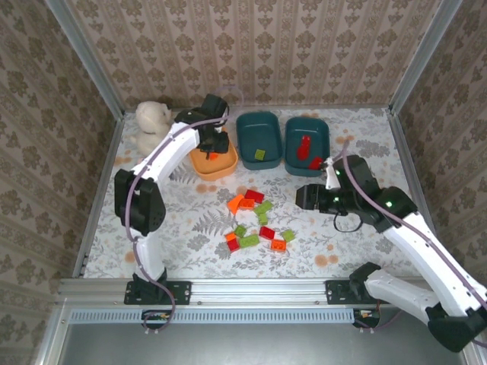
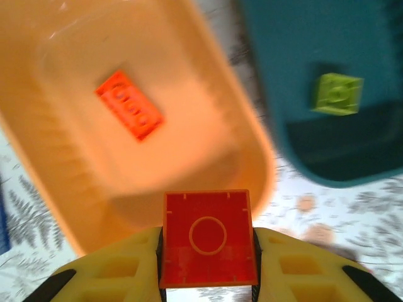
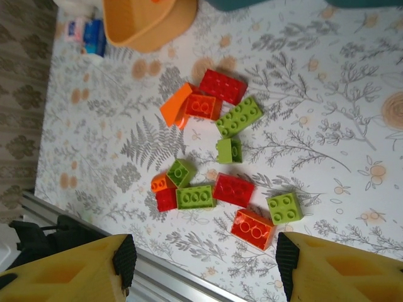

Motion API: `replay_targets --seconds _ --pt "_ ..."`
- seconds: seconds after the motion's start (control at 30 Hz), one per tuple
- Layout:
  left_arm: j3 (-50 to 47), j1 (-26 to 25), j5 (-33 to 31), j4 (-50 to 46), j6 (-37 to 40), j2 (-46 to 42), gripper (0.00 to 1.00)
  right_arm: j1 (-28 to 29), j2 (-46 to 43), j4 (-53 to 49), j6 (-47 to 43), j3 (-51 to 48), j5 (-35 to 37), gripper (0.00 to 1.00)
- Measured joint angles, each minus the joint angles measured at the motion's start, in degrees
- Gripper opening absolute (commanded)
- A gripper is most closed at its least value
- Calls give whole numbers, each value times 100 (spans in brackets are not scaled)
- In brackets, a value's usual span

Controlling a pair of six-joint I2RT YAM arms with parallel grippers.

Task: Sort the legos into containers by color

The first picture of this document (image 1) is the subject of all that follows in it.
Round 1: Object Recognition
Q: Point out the orange plastic container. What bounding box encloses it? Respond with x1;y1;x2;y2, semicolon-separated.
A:
189;131;240;182

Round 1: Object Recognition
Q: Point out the teal plastic container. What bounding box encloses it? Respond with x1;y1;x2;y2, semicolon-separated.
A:
283;116;331;178
234;110;284;171

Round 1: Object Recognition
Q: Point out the orange curved lego piece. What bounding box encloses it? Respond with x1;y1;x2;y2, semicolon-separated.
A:
226;194;244;216

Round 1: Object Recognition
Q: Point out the white plush toy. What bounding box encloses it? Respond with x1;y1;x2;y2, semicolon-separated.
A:
129;100;173;156

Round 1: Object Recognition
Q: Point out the floral patterned table cover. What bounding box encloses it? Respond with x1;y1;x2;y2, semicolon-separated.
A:
82;108;438;279

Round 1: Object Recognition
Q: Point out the black connector board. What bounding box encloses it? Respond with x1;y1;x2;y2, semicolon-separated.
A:
352;308;381;329
141;309;171;330

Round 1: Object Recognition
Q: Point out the grey metal panel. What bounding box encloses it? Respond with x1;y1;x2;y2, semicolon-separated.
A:
36;303;481;365

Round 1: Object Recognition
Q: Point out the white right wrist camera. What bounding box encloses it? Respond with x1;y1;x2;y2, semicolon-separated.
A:
322;157;342;190

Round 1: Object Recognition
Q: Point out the thin black right camera cable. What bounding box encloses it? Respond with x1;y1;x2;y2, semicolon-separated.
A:
333;212;363;233

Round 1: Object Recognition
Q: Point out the aluminium table end rail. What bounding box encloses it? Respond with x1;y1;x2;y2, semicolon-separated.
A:
122;103;393;112

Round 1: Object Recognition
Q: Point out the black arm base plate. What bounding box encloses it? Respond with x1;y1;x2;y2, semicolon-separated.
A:
124;280;192;306
325;279;393;305

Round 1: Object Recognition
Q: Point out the aluminium table side rail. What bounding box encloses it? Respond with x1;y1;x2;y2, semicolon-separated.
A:
72;112;126;278
387;108;450;277

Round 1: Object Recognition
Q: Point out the aluminium mounting rail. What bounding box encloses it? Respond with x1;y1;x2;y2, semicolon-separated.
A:
56;276;467;305

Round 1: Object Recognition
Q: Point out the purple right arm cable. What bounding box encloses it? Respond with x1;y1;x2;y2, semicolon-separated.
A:
340;140;487;349

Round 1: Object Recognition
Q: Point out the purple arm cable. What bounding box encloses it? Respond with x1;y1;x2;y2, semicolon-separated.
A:
124;86;245;335
340;140;487;349

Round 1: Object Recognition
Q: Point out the grey slotted cable duct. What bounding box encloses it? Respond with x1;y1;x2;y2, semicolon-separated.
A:
70;308;357;325

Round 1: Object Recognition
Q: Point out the aluminium frame post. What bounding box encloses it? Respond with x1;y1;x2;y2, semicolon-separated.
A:
388;0;463;115
44;0;126;117

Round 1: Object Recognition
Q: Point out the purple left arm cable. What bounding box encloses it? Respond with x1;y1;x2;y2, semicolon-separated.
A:
124;86;245;335

